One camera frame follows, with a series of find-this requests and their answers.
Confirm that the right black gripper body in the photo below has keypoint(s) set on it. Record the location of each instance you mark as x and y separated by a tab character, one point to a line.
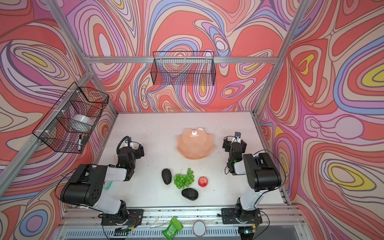
234	145

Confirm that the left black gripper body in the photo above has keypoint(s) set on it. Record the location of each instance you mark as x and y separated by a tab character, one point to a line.
139	150

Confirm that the dark avocado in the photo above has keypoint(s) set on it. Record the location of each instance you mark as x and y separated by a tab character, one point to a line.
190	194
166	176

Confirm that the red fake apple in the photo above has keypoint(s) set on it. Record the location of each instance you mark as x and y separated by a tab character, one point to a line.
203	182

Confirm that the green fake grape bunch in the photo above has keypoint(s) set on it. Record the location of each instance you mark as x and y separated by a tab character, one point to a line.
182	181

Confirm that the dark avocado front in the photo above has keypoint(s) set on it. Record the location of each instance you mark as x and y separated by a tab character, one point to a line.
190	194

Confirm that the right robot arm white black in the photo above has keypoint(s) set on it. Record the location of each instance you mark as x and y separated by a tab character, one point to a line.
262	176

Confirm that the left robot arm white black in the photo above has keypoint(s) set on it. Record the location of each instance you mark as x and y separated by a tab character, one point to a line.
85	186

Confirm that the pink faceted fruit bowl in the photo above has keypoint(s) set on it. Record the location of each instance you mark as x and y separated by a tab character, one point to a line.
195	144

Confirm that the black marker pen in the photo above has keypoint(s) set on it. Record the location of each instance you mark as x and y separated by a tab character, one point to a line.
80	143

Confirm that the white tape roll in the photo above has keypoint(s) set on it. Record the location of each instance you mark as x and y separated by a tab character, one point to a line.
83	119

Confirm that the round white pink disc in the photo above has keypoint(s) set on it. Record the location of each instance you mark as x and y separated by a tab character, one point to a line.
199	229

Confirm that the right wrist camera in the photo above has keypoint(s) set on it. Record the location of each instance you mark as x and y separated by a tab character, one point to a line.
237	136

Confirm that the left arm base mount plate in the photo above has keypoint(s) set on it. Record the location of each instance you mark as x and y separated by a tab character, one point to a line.
133	218

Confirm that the black wire basket left wall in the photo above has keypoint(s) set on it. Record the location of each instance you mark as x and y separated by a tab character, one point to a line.
59	132

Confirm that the black wire basket wall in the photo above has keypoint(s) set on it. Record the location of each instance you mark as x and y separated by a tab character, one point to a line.
183	68
59	132

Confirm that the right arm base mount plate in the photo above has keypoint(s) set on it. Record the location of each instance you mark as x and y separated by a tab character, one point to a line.
237	216

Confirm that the black wire basket back wall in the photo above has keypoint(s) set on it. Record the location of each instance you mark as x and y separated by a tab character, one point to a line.
183	68

